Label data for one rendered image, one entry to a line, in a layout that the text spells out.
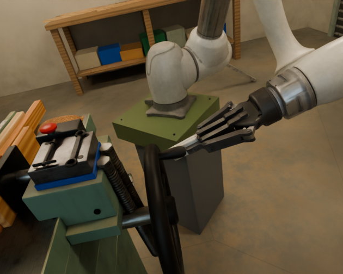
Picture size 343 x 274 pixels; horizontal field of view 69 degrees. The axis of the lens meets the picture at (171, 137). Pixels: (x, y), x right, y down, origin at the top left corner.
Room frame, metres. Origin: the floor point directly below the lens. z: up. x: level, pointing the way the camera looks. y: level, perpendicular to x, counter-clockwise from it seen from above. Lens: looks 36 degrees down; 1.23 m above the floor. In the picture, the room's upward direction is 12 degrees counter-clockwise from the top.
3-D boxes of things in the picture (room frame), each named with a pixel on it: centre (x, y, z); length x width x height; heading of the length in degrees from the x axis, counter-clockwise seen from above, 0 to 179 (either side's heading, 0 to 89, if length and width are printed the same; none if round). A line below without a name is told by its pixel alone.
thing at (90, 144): (0.38, 0.19, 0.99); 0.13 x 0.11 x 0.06; 0
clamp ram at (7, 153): (0.37, 0.27, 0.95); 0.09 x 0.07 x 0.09; 0
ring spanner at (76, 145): (0.35, 0.16, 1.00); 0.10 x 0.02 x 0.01; 0
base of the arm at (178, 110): (1.00, -0.01, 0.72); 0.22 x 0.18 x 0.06; 60
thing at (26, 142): (0.41, 0.31, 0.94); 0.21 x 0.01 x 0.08; 0
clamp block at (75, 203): (0.37, 0.19, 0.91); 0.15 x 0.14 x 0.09; 0
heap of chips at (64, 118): (0.62, 0.30, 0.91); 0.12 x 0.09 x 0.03; 90
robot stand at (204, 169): (0.99, -0.03, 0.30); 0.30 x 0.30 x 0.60; 48
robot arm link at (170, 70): (0.99, -0.04, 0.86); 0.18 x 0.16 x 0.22; 115
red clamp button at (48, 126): (0.41, 0.22, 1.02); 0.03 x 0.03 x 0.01
